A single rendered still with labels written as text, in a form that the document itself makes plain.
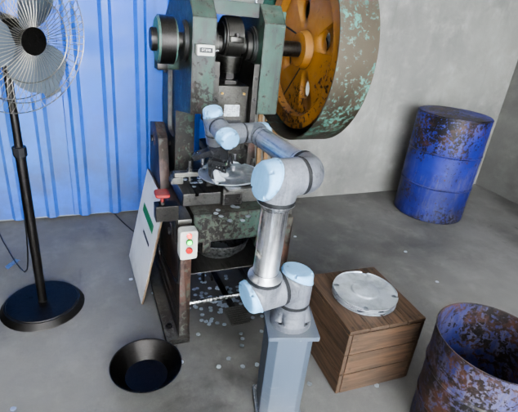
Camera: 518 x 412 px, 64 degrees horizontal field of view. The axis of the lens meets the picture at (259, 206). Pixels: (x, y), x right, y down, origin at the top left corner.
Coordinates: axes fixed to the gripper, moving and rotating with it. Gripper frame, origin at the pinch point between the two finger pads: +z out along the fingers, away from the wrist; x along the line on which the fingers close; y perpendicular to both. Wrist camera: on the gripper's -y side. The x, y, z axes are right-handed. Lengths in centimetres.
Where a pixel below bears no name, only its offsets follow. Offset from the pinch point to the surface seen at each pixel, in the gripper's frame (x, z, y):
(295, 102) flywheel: 57, -11, 17
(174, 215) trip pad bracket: -17.9, 8.1, -11.6
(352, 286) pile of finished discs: 0, 44, 65
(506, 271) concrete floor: 110, 122, 159
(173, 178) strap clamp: 3.1, 7.6, -24.2
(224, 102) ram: 24.3, -23.7, -5.4
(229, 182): 4.1, 2.8, 4.5
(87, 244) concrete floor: 4, 86, -104
